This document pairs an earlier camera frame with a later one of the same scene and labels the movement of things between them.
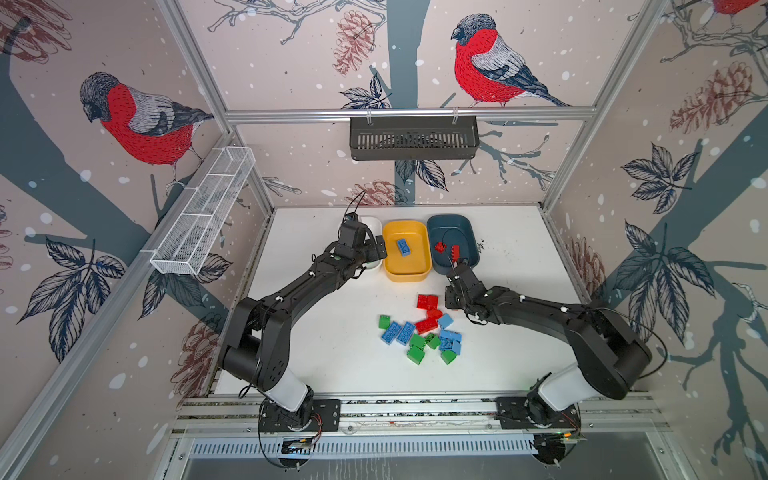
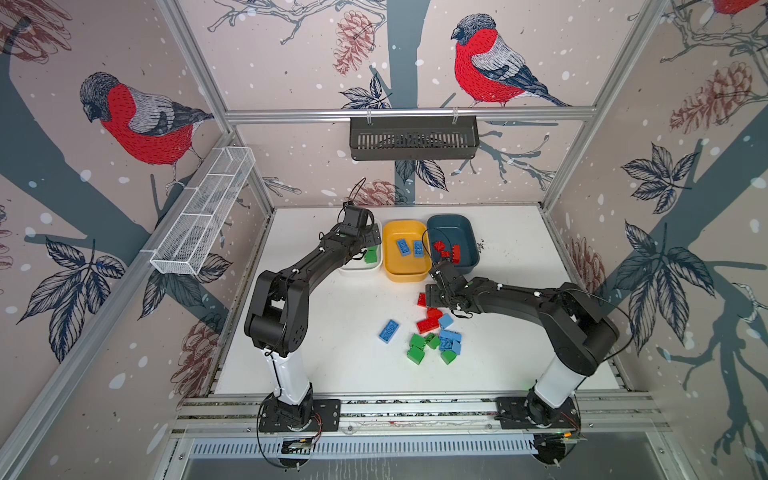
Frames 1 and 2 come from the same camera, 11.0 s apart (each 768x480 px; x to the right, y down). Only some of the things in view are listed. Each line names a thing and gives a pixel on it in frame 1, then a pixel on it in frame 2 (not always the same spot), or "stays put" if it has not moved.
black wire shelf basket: (414, 138) stays put
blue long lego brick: (404, 248) stays put
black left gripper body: (369, 252) -> (368, 237)
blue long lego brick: (390, 334) stays put
